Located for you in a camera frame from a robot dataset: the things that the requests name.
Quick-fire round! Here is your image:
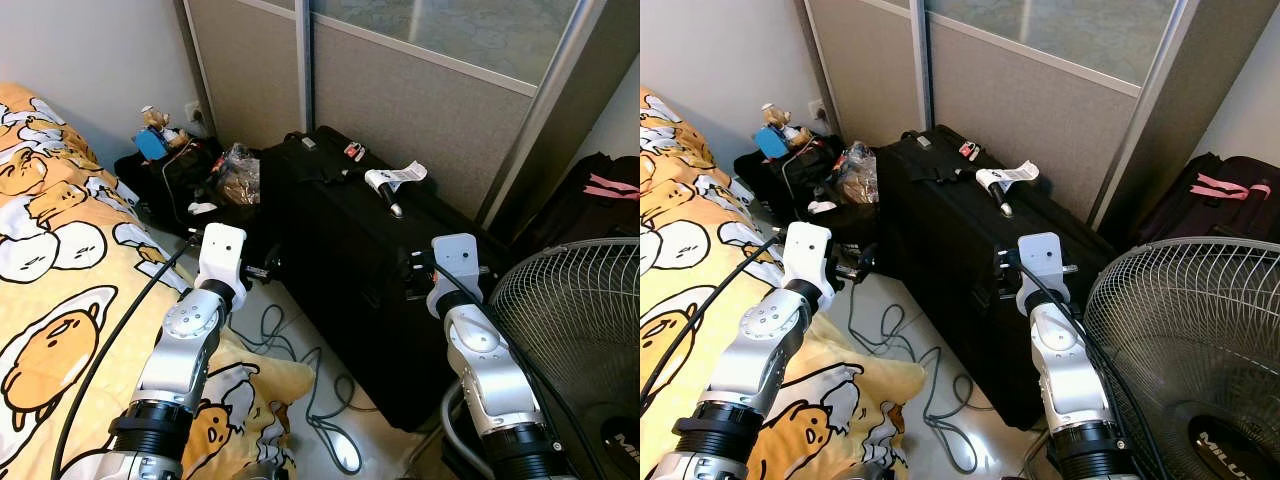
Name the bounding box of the large black suitcase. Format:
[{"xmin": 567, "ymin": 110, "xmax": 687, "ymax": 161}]
[
  {"xmin": 875, "ymin": 124, "xmax": 1121, "ymax": 431},
  {"xmin": 258, "ymin": 125, "xmax": 521, "ymax": 433}
]

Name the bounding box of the clear plastic bag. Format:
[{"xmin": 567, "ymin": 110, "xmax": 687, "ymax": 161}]
[
  {"xmin": 205, "ymin": 142, "xmax": 263, "ymax": 206},
  {"xmin": 828, "ymin": 140, "xmax": 881, "ymax": 206}
]

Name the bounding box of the white paper luggage tag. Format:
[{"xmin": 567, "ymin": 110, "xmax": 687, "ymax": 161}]
[
  {"xmin": 364, "ymin": 160, "xmax": 429, "ymax": 196},
  {"xmin": 975, "ymin": 160, "xmax": 1041, "ymax": 194}
]

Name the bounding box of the black backpack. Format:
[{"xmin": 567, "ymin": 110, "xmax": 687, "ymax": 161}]
[
  {"xmin": 113, "ymin": 135, "xmax": 263, "ymax": 241},
  {"xmin": 733, "ymin": 135, "xmax": 881, "ymax": 246}
]

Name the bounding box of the small blue object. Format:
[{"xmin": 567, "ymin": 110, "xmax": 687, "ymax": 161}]
[
  {"xmin": 754, "ymin": 126, "xmax": 791, "ymax": 161},
  {"xmin": 134, "ymin": 128, "xmax": 173, "ymax": 163}
]

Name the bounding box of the grey curved tube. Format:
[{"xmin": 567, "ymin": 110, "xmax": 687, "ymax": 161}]
[{"xmin": 440, "ymin": 383, "xmax": 493, "ymax": 473}]

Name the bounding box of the yellow cartoon egg blanket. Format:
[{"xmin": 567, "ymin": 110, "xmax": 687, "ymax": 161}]
[
  {"xmin": 640, "ymin": 88, "xmax": 926, "ymax": 480},
  {"xmin": 0, "ymin": 82, "xmax": 316, "ymax": 480}
]

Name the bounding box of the grey sliding door wardrobe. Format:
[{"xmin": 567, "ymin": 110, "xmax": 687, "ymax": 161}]
[
  {"xmin": 178, "ymin": 0, "xmax": 641, "ymax": 251},
  {"xmin": 800, "ymin": 0, "xmax": 1280, "ymax": 246}
]

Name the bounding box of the small brown toy figure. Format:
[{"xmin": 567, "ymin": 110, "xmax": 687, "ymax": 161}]
[
  {"xmin": 140, "ymin": 104, "xmax": 189, "ymax": 149},
  {"xmin": 760, "ymin": 102, "xmax": 809, "ymax": 146}
]

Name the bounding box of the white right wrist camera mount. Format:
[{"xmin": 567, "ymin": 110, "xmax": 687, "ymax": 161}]
[
  {"xmin": 426, "ymin": 233, "xmax": 483, "ymax": 316},
  {"xmin": 1015, "ymin": 232, "xmax": 1069, "ymax": 316}
]

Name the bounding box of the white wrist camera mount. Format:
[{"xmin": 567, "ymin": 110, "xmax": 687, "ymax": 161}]
[
  {"xmin": 1015, "ymin": 232, "xmax": 1069, "ymax": 316},
  {"xmin": 193, "ymin": 223, "xmax": 248, "ymax": 293},
  {"xmin": 782, "ymin": 221, "xmax": 836, "ymax": 291},
  {"xmin": 426, "ymin": 233, "xmax": 483, "ymax": 316}
]

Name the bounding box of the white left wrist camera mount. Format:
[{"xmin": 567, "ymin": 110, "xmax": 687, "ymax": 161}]
[
  {"xmin": 193, "ymin": 223, "xmax": 248, "ymax": 293},
  {"xmin": 782, "ymin": 221, "xmax": 836, "ymax": 291}
]

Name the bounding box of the grey floor cable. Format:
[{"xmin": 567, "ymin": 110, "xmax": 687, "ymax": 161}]
[
  {"xmin": 848, "ymin": 290, "xmax": 996, "ymax": 476},
  {"xmin": 230, "ymin": 300, "xmax": 386, "ymax": 476}
]

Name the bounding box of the standing fan with wire grille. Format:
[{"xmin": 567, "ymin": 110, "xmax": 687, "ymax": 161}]
[
  {"xmin": 1083, "ymin": 236, "xmax": 1280, "ymax": 480},
  {"xmin": 487, "ymin": 237, "xmax": 641, "ymax": 480}
]

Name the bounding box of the dark bag with pink straps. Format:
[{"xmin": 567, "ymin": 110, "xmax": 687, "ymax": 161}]
[
  {"xmin": 515, "ymin": 152, "xmax": 641, "ymax": 263},
  {"xmin": 1125, "ymin": 152, "xmax": 1280, "ymax": 246}
]

